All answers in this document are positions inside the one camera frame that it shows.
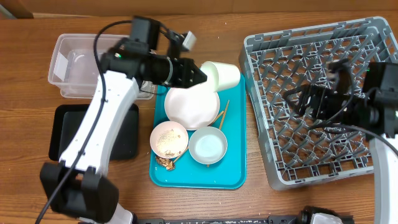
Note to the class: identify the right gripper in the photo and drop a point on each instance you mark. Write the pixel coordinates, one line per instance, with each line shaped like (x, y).
(325, 101)

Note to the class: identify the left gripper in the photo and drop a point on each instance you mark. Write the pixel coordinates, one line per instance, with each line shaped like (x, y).
(189, 66)

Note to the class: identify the white cup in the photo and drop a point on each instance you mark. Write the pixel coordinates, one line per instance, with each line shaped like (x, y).
(220, 76)

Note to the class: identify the pink plate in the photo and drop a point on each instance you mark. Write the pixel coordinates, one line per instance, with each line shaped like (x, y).
(193, 109)

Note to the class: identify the wooden chopstick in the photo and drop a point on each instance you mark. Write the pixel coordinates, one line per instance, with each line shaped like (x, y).
(224, 115)
(199, 137)

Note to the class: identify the pink bowl with rice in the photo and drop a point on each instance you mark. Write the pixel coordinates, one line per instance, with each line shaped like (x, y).
(169, 140)

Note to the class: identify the grey-white bowl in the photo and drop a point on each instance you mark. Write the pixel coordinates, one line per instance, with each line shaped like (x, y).
(207, 145)

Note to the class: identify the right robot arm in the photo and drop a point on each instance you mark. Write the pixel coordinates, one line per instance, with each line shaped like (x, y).
(339, 111)

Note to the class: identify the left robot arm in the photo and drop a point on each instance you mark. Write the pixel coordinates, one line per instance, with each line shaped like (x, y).
(78, 185)

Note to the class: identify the grey dishwasher rack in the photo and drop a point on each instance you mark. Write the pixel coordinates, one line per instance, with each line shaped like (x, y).
(293, 153)

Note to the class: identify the brown food scraps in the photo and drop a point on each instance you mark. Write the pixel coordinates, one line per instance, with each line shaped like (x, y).
(166, 163)

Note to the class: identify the teal serving tray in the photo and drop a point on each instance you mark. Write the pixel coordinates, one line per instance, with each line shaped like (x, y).
(230, 171)

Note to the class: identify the clear plastic bin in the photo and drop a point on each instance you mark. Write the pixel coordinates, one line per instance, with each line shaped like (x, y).
(73, 68)

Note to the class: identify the black tray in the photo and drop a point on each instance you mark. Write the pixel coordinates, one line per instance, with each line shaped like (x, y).
(67, 120)

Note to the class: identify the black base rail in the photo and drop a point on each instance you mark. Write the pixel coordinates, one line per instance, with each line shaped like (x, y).
(273, 219)

